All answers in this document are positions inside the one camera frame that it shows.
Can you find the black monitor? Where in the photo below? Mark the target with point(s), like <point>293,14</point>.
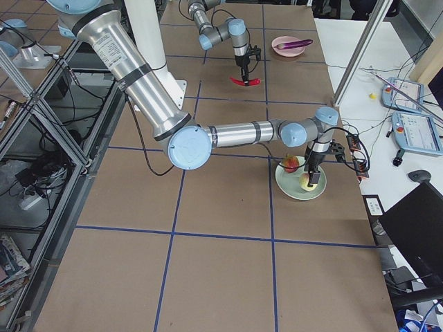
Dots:
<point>414,225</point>

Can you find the teach pendant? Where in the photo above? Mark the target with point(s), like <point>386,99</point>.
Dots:
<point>416,133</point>
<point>402,95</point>

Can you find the red yellow mango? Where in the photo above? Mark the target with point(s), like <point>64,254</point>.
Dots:
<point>290,163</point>

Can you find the orange circuit board lower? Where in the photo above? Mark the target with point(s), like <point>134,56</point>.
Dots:
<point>361,168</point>

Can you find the white label card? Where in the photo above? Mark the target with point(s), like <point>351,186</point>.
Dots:
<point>373,205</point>

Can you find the yellow pink peach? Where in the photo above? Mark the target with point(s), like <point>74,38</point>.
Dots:
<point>304,183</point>

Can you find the purple eggplant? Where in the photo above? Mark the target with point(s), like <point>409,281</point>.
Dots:
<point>294,44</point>

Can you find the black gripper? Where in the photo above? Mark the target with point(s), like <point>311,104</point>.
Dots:
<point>241,61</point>
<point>314,160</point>

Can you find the aluminium frame post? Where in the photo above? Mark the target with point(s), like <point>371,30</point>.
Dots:
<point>374,12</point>

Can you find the stack of magazines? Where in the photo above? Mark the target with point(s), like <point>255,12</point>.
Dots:
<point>14,269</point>

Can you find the upper teach pendant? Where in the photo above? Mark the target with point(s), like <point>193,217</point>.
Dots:
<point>402,95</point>

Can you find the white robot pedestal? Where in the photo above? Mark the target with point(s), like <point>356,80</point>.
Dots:
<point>144,22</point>

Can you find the light green plate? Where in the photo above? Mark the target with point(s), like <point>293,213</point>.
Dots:
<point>289,184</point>

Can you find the orange circuit board upper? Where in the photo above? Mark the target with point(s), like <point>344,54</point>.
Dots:
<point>353,142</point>

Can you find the red chili pepper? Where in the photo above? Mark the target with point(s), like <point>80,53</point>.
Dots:
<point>253,82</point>

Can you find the pink plate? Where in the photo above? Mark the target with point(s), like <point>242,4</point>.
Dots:
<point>289,52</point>

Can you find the lower teach pendant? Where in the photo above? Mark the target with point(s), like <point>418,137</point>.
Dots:
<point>416,133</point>

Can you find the black computer mouse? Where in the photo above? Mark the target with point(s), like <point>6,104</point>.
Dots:
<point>419,176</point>

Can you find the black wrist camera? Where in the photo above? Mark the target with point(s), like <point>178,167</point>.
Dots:
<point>254,51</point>
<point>336,149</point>

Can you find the white power strip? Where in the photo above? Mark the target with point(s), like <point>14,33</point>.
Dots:
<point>30,200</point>

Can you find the orange circuit board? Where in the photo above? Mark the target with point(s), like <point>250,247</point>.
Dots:
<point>361,168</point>
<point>353,142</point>

